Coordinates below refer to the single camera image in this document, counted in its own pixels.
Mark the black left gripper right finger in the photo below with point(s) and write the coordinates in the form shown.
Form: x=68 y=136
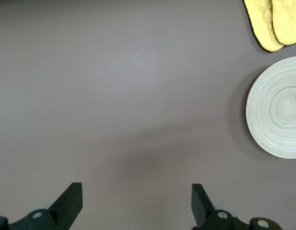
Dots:
x=200 y=206

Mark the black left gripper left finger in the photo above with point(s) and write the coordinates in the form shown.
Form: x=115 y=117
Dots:
x=69 y=203

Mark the round wooden plate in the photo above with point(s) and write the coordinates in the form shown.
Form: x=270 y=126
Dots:
x=275 y=107

